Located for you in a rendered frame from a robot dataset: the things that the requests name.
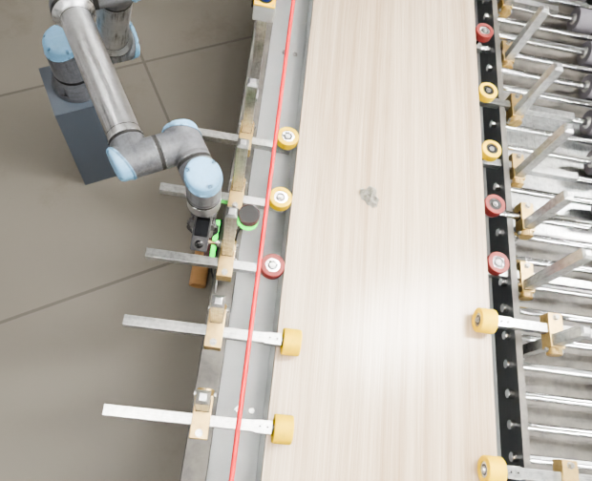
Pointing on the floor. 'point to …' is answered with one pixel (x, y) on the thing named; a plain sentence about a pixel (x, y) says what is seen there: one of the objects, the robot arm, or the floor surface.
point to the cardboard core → (199, 277)
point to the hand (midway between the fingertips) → (202, 238)
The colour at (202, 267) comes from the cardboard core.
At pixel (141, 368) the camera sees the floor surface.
